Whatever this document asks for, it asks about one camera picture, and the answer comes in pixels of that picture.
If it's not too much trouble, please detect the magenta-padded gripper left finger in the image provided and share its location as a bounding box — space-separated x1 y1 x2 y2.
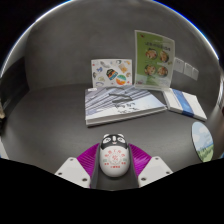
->
54 143 102 190

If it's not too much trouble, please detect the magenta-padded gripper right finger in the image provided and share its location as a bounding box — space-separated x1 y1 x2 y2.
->
127 143 174 190

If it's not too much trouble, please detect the white panda computer mouse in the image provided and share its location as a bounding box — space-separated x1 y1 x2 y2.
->
98 133 130 178

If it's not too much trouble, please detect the grey cover book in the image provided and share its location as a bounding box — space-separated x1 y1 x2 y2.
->
84 84 168 128

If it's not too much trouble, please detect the white book with blue band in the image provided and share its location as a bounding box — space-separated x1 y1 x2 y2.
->
162 87 208 122

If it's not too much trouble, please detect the white sticker sheet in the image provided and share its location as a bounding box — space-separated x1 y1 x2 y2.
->
90 58 133 89

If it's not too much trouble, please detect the green menu display stand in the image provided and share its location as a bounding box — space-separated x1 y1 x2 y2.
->
133 29 176 92

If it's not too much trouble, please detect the white wall socket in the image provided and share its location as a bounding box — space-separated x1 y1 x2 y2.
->
183 62 194 77
191 67 200 81
173 57 185 74

